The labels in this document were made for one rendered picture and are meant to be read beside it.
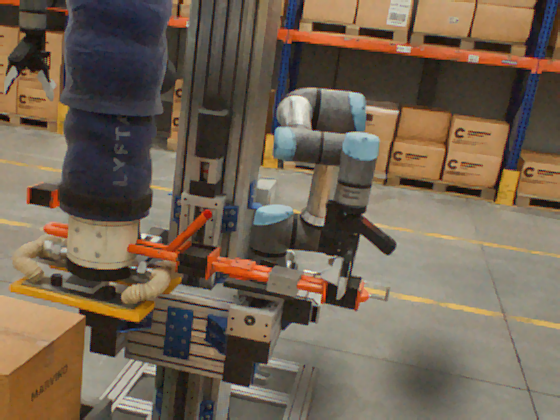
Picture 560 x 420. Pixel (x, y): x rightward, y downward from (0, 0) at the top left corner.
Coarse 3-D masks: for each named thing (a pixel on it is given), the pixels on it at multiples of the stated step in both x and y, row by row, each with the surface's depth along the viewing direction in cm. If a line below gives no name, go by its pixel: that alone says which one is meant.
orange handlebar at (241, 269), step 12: (48, 228) 183; (60, 228) 184; (132, 252) 177; (144, 252) 176; (156, 252) 176; (168, 252) 175; (216, 264) 172; (228, 264) 175; (240, 264) 172; (252, 264) 173; (228, 276) 171; (240, 276) 171; (252, 276) 170; (264, 276) 169; (300, 288) 167; (312, 288) 166; (360, 300) 164
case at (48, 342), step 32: (0, 320) 206; (32, 320) 208; (64, 320) 210; (0, 352) 188; (32, 352) 190; (64, 352) 206; (0, 384) 180; (32, 384) 191; (64, 384) 210; (0, 416) 183; (32, 416) 195; (64, 416) 214
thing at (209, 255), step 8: (184, 248) 175; (192, 248) 178; (200, 248) 179; (208, 248) 179; (216, 248) 177; (184, 256) 171; (192, 256) 171; (200, 256) 172; (208, 256) 171; (216, 256) 175; (176, 264) 174; (184, 264) 173; (192, 264) 172; (200, 264) 172; (208, 264) 171; (184, 272) 173; (192, 272) 172; (200, 272) 171; (208, 272) 172
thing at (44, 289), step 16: (16, 288) 176; (32, 288) 176; (48, 288) 176; (64, 288) 177; (112, 288) 174; (64, 304) 173; (80, 304) 172; (96, 304) 171; (112, 304) 171; (144, 304) 175; (128, 320) 169
